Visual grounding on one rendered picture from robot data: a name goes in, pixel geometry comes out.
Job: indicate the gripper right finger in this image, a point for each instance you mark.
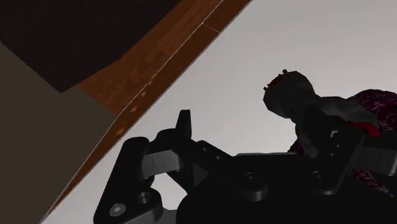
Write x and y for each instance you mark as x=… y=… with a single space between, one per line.
x=328 y=149

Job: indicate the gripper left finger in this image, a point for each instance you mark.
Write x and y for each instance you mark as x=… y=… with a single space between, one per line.
x=130 y=173

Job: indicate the dark figure in red clothes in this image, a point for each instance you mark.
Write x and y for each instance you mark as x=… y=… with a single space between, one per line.
x=288 y=93

